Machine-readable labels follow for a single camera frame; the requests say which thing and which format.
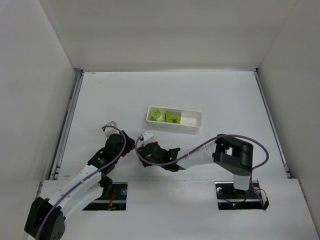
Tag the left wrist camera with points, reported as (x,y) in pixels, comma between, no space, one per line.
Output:
(110,129)

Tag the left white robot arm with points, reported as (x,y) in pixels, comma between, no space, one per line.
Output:
(47,217)

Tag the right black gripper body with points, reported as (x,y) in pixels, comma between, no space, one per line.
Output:
(144,153)

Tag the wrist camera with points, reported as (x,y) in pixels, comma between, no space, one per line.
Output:
(110,129)
(147,137)

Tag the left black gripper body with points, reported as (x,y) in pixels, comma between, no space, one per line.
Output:
(127,144)

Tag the lime green 2x4 lego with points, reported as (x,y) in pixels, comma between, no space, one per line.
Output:
(173,117)

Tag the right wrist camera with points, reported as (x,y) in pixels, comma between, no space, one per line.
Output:
(147,137)

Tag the white three-compartment tray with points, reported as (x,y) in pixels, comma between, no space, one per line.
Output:
(191,121)

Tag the lime green 2x2 lego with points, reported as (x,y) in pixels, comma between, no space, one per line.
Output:
(156,116)

